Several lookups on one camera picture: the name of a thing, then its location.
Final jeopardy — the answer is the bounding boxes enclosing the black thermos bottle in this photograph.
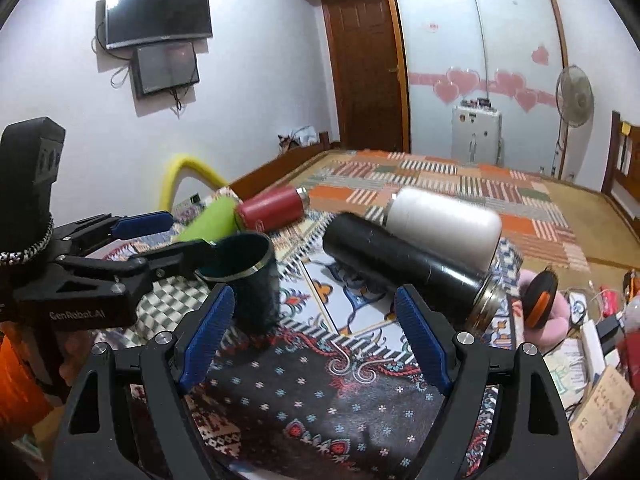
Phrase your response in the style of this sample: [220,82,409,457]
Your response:
[322,212,506,333]

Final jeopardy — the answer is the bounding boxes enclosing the cardboard box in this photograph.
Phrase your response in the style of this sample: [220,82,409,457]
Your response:
[570,365,636,473]

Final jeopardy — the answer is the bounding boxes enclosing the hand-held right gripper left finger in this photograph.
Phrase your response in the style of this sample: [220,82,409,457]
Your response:
[52,284,236,480]

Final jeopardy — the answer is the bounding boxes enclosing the black wall television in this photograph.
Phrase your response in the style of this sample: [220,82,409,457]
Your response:
[104,0,213,51]

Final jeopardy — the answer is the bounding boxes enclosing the small black wall monitor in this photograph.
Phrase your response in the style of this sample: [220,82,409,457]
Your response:
[131,42,201,98]

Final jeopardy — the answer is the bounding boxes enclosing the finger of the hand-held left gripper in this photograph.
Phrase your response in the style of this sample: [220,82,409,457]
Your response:
[54,238,217,311]
[52,211,175,257]

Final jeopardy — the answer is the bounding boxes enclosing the white appliance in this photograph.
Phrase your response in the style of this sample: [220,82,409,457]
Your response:
[451,102,502,166]

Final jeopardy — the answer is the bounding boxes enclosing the pink plush toy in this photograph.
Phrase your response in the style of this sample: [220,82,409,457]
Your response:
[515,270,575,348]

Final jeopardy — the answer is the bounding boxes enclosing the yellow foam tube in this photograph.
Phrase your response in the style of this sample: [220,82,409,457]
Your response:
[161,155,231,211]

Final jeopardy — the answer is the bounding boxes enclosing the printed blanket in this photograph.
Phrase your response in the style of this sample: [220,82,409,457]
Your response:
[100,185,526,480]

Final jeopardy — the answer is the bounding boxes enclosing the orange black round tool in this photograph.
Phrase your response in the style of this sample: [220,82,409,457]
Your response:
[522,267,560,331]

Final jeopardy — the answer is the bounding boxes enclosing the wooden bed frame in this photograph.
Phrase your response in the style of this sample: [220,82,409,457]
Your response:
[227,132,351,200]

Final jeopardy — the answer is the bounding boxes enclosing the brown wooden door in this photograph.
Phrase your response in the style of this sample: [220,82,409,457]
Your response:
[322,0,407,153]

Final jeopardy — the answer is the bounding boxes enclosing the dark green cup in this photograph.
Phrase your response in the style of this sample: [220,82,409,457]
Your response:
[194,232,282,336]

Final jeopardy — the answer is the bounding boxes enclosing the white thermos bottle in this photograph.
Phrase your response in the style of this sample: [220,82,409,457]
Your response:
[384,187,503,272]

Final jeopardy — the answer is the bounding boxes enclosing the orange plastic container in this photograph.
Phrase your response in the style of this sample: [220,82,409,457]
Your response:
[0,332,53,431]

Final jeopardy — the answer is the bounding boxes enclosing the braided wrist cord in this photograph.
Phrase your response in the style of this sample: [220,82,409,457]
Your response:
[0,214,54,267]

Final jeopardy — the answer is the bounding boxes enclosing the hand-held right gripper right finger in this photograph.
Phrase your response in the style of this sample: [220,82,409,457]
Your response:
[394,283,582,480]

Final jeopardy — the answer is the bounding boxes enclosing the red thermos bottle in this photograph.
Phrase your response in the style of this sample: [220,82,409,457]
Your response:
[234,185,312,233]

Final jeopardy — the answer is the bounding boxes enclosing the frosted sliding wardrobe doors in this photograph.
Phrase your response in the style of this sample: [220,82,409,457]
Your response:
[385,0,571,181]

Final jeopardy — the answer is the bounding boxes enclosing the standing fan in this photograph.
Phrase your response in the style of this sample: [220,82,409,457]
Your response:
[552,65,596,179]

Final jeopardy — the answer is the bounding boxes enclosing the checkered cloth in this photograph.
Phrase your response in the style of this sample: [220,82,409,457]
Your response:
[132,275,217,348]

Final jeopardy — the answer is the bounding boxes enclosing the patchwork mat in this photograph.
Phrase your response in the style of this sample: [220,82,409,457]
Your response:
[295,150,591,271]

